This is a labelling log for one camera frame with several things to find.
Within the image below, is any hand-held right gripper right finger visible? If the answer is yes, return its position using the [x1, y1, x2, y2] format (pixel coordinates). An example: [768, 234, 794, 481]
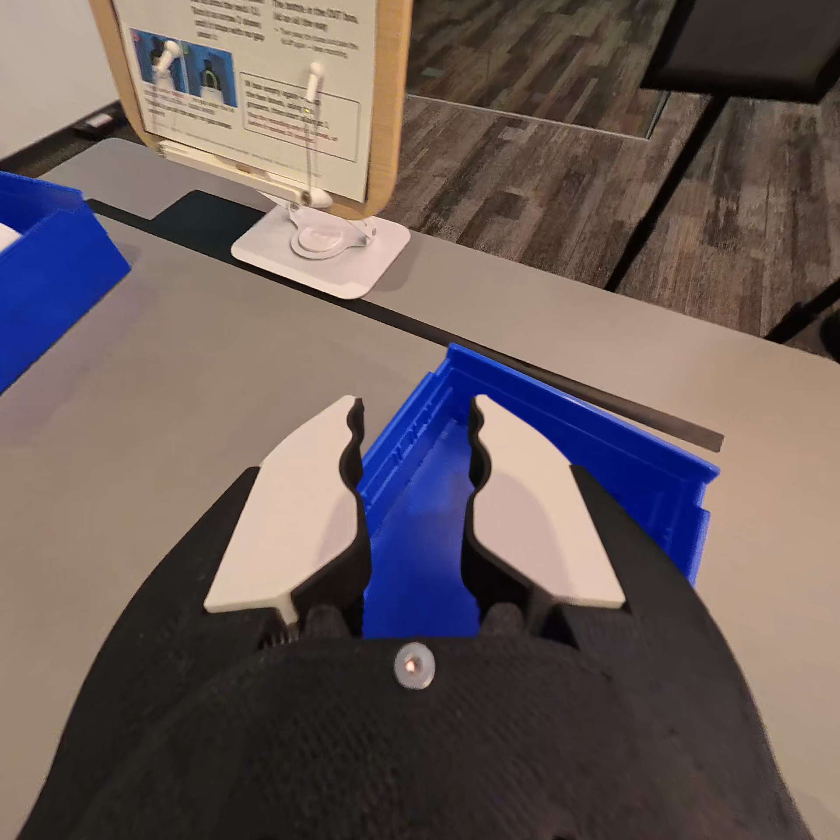
[461, 394, 627, 637]

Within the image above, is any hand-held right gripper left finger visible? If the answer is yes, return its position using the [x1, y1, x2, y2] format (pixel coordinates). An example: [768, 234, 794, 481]
[203, 395, 370, 634]

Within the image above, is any blue plastic bin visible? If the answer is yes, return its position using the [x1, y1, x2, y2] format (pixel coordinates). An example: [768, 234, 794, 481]
[357, 343, 721, 639]
[0, 171, 132, 395]

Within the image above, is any black rectangular table pad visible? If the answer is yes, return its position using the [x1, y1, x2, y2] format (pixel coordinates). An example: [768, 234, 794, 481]
[152, 190, 283, 260]

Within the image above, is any instruction board on white stand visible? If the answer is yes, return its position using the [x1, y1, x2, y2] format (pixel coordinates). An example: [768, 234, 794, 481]
[88, 0, 414, 301]

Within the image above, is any printed instruction sheet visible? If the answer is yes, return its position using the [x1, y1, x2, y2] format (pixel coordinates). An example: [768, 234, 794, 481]
[112, 0, 382, 203]

